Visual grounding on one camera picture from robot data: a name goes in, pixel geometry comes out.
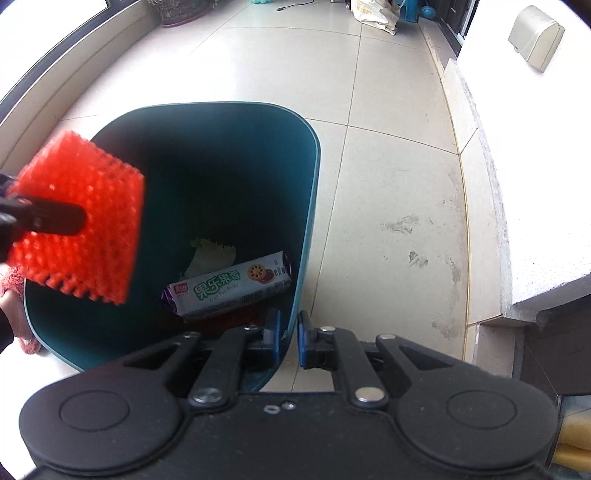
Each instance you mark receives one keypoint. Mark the blue ball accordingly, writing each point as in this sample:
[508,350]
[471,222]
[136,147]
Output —
[427,11]

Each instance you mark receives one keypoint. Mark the dark cabinet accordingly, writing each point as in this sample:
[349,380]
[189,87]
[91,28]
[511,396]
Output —
[554,350]

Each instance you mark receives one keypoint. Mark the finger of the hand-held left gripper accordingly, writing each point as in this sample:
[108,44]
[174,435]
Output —
[46,217]

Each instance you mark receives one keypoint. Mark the blue plastic stool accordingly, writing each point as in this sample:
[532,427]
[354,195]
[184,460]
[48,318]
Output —
[408,9]

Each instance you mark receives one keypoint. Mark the black window frame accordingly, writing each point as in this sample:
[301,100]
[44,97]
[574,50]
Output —
[69,41]

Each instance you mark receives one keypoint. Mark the dark sliding door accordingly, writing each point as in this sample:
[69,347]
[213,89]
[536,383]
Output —
[445,18]

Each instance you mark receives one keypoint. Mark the beige wall socket cover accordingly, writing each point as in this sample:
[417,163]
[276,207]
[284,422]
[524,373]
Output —
[535,39]

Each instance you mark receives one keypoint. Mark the teal plastic waste bin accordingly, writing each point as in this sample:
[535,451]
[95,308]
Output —
[184,175]

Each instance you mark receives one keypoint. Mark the white tote bag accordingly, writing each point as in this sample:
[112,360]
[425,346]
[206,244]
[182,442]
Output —
[374,14]

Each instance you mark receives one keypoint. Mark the pale green white wrapper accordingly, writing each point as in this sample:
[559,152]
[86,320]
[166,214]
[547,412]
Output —
[207,254]

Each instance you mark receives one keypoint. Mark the yellow cloth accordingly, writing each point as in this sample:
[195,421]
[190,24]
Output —
[572,438]

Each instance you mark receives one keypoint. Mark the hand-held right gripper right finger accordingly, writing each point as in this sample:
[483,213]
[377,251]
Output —
[304,339]

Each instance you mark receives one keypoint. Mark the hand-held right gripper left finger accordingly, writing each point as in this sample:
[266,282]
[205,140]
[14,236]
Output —
[272,337]

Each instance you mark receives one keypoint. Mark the person's left leg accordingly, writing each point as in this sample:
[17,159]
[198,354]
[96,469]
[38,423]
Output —
[4,334]

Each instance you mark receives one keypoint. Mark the teal spray bottle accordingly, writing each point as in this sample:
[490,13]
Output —
[256,2]

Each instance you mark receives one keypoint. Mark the red fuzzy slipper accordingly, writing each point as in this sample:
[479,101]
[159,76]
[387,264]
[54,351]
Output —
[14,281]

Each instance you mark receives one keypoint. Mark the long biscuit packet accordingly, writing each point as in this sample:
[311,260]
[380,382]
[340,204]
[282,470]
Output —
[221,290]

